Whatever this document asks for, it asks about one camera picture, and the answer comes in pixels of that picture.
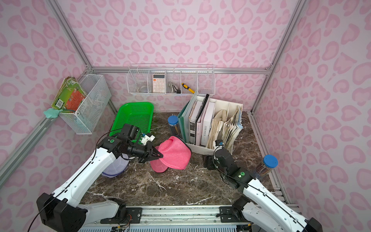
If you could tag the clear tape roll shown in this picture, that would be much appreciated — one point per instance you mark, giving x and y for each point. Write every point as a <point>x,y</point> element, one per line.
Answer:
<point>143,89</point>

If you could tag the black binder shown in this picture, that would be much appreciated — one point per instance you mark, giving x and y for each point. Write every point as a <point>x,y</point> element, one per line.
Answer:
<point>202,110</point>

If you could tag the white mesh wall basket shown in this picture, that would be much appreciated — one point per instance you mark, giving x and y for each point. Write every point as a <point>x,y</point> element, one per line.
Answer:
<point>85,118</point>

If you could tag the white wire wall shelf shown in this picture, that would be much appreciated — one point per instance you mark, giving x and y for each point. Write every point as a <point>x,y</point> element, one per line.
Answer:
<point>200,78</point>

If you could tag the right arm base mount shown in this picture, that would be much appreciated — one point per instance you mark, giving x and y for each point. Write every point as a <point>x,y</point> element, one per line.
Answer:
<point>232,214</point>

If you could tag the blue lid jar right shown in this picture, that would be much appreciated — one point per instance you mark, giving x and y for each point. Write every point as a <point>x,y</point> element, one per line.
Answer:
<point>268,163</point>

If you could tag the blue lid pencil jar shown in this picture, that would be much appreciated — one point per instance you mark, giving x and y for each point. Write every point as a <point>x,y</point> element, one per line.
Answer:
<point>174,126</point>

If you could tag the black binder clip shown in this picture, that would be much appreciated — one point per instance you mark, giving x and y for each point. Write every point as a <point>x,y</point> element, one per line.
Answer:
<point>175,89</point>

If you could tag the pink white book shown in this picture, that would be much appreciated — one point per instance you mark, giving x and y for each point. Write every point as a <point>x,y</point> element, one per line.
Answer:
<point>204,123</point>

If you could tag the white file organizer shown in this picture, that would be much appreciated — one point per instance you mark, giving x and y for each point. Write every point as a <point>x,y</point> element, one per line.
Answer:
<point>230,130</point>

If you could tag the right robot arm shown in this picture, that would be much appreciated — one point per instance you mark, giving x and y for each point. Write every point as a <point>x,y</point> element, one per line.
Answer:
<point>257,204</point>

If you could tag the white calculator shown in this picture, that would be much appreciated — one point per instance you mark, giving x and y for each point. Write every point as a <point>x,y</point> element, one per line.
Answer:
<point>159,83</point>

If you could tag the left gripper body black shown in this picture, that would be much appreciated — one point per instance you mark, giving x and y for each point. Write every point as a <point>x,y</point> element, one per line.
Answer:
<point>147,152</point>

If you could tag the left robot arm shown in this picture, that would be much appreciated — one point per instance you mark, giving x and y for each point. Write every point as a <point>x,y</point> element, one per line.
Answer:
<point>62,211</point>

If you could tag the pink mesh laundry bag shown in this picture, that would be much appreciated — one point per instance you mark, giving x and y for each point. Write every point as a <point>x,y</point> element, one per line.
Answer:
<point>176,155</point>

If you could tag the green plastic basket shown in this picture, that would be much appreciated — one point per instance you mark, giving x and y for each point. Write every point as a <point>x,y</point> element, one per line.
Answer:
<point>138,114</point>

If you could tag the green red booklet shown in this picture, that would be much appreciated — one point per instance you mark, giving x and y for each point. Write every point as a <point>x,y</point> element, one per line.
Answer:
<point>70,96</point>

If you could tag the purple mesh laundry bag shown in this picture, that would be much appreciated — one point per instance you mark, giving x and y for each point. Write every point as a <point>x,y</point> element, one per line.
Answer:
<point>116,168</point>

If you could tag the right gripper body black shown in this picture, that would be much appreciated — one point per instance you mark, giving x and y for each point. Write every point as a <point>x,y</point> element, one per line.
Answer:
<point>211,162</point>

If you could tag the beige paper stack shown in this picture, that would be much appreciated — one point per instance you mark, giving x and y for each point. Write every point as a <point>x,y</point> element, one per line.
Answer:
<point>216,126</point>

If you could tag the yellow black utility knife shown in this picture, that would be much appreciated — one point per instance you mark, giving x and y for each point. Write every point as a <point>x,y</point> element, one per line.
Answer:
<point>188,88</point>

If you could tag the mint green star hook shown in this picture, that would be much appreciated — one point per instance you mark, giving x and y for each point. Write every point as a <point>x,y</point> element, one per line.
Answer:
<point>52,113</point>

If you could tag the green folder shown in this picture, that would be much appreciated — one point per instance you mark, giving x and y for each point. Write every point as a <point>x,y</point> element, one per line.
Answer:
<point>183,117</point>

